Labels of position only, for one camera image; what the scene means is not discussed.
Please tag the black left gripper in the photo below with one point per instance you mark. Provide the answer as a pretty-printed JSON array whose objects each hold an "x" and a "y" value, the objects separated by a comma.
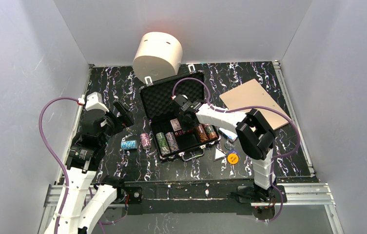
[{"x": 118, "y": 114}]

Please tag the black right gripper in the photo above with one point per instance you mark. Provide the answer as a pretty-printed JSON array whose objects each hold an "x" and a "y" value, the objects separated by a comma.
[{"x": 184, "y": 111}]

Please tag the blue card deck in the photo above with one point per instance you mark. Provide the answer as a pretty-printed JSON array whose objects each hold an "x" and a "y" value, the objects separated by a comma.
[{"x": 231, "y": 136}]

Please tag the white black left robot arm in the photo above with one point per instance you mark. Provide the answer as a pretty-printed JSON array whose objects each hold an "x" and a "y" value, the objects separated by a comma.
[{"x": 78, "y": 209}]

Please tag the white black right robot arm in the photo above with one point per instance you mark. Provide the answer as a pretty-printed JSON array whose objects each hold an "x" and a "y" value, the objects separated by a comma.
[{"x": 256, "y": 138}]

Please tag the red card deck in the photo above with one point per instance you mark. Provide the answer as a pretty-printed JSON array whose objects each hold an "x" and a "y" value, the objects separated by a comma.
[{"x": 175, "y": 124}]

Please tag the red dice in case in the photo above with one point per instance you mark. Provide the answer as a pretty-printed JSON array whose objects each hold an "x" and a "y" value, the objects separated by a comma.
[{"x": 181, "y": 132}]

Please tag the black poker chip case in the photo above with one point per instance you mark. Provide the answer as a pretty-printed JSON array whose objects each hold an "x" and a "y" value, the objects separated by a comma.
[{"x": 156, "y": 97}]

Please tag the light blue chip stack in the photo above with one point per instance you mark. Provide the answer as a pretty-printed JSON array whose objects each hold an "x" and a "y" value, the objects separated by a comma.
[{"x": 129, "y": 145}]

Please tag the red white chip stack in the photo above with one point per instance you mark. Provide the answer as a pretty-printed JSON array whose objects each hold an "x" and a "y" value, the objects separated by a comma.
[{"x": 210, "y": 132}]

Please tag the pink chip stack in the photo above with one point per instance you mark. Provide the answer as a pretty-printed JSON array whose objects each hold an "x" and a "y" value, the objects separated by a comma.
[{"x": 145, "y": 141}]

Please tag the blue orange chip stack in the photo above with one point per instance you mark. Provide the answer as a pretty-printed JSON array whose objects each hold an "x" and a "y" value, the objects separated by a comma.
[{"x": 172, "y": 142}]

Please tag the green chip stack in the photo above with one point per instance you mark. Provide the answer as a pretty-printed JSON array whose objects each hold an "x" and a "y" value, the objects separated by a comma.
[{"x": 163, "y": 144}]

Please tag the clear triangular acrylic marker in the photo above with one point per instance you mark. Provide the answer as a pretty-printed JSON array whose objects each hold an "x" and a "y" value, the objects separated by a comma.
[{"x": 219, "y": 155}]

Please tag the white cylindrical lamp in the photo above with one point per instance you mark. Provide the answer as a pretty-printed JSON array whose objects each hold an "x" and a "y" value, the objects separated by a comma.
[{"x": 158, "y": 56}]

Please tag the blue small blind button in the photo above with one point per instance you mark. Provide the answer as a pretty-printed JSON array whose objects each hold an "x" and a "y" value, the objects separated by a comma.
[{"x": 233, "y": 152}]

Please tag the yellow big blind button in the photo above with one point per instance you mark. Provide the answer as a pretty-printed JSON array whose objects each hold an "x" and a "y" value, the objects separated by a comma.
[{"x": 233, "y": 158}]

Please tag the beige rectangular board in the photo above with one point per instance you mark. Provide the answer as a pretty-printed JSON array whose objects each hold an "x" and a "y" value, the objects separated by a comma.
[{"x": 251, "y": 93}]

